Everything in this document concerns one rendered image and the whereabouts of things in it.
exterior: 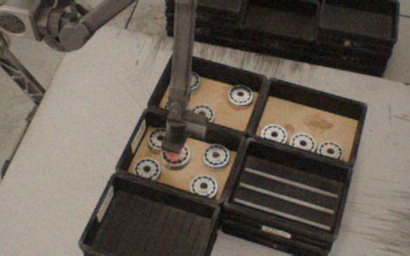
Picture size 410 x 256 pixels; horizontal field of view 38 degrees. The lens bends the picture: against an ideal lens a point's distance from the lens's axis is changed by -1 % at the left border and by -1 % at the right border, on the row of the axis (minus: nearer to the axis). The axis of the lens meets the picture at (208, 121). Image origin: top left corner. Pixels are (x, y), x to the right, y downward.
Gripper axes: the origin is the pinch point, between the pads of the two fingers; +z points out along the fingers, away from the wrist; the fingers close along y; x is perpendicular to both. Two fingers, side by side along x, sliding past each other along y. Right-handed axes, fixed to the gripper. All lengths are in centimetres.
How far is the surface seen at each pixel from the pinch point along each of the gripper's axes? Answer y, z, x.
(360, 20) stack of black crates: 142, 54, -53
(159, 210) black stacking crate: -12.5, 21.5, 0.7
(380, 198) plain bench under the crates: 26, 31, -76
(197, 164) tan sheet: 9.7, 21.2, -5.8
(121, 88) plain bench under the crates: 42, 36, 40
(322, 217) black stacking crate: 4, 19, -55
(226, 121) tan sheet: 32.2, 21.2, -9.8
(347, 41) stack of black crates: 121, 51, -49
